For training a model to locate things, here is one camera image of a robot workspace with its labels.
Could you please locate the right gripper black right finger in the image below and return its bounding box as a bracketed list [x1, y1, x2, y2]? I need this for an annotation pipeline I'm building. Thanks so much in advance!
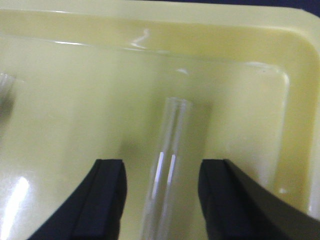
[198, 159, 320, 240]

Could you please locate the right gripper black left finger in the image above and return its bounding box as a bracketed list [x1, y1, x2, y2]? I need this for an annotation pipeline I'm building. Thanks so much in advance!
[30, 159, 127, 240]

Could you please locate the clear glass test tube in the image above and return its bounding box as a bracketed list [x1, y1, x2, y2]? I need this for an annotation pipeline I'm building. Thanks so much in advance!
[0, 72, 17, 122]
[139, 97, 192, 240]

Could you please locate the pale rectangular tray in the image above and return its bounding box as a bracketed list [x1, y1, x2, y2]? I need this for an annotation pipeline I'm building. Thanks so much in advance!
[0, 0, 320, 240]

